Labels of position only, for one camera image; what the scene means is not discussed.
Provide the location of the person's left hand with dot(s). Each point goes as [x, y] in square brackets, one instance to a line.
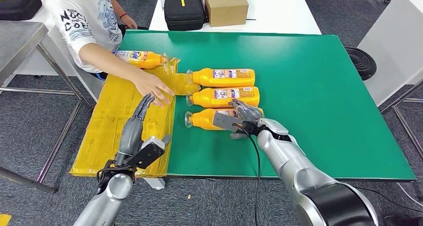
[129, 22]

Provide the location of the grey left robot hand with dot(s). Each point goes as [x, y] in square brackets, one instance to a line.
[130, 138]

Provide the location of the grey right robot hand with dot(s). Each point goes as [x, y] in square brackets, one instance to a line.
[248, 112]

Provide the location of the person's right hand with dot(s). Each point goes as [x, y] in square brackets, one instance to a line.
[152, 87]

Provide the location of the orange detergent bottle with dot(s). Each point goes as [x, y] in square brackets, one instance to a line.
[203, 119]
[148, 60]
[205, 78]
[205, 98]

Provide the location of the person's right forearm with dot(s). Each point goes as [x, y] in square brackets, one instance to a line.
[109, 64]

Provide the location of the person's left forearm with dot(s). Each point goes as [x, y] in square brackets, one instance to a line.
[118, 8]

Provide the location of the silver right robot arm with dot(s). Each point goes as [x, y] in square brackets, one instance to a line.
[304, 175]

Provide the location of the yellow plastic sheet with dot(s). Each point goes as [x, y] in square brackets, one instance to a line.
[109, 125]

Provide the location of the green table board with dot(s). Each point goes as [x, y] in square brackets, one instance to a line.
[297, 102]

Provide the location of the white table foot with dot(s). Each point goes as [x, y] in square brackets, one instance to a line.
[154, 184]

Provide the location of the black carrying case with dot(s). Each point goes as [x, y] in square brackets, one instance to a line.
[18, 3]
[184, 13]

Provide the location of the white bench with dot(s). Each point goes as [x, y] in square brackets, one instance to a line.
[66, 56]

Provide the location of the brown cardboard box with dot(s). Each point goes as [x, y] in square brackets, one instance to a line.
[226, 6]

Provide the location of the white table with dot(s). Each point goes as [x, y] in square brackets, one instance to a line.
[281, 13]
[393, 42]

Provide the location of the steel table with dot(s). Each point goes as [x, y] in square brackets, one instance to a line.
[16, 42]

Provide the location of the black floor object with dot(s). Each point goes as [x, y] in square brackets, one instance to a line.
[403, 220]

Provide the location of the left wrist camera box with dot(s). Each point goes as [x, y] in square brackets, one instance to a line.
[147, 155]

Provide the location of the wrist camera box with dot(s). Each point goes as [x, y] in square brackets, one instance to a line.
[147, 155]
[226, 122]

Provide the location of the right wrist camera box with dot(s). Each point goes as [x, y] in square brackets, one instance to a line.
[226, 122]

